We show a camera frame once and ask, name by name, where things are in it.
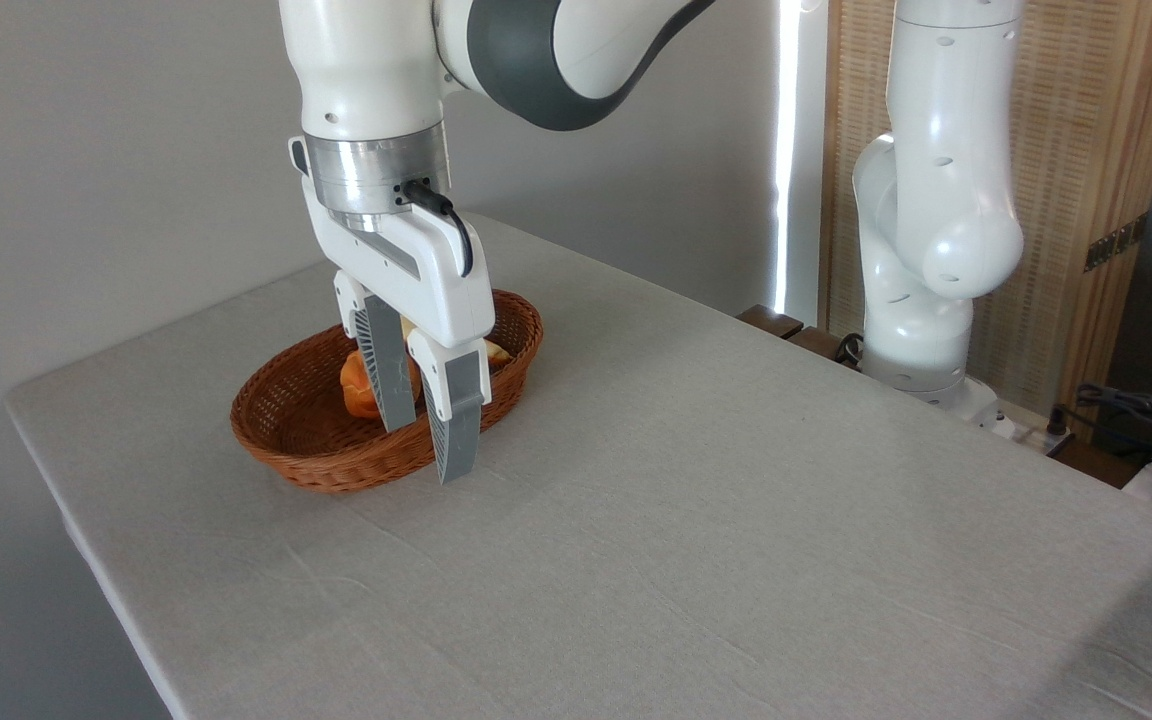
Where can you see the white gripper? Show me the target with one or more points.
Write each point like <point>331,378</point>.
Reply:
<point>436,280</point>

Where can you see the long braided bread loaf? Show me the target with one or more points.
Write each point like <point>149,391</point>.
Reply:
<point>496,352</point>

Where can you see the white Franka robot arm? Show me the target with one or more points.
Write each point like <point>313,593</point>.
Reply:
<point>946,200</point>

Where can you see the round orange bread roll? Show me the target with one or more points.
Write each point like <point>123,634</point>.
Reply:
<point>358,390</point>

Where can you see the brown woven wicker basket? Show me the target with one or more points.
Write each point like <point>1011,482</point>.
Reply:
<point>316,430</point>

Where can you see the grey tablecloth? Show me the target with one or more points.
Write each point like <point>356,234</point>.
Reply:
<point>736,500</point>

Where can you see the dark brown wooden block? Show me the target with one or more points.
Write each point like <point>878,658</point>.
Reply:
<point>821,345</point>
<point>771,321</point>

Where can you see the white power strip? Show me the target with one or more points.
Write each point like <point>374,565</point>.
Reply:
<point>1031,430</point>

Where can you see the dark metal screen hinge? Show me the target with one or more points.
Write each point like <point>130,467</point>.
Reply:
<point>1116,242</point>

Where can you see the wooden bamboo folding screen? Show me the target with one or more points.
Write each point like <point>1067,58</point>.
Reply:
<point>1086,120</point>

